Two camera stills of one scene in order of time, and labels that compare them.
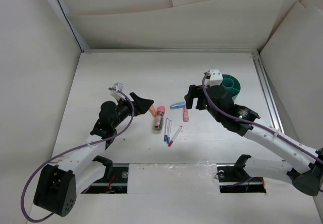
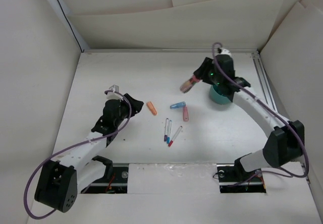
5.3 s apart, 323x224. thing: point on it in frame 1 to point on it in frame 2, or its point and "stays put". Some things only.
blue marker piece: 177,105 stays put
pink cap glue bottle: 159,119 to 188,84
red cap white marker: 175,136 stays put
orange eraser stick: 153,110 stays put
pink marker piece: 185,115 stays put
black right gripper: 195,92 to 203,69
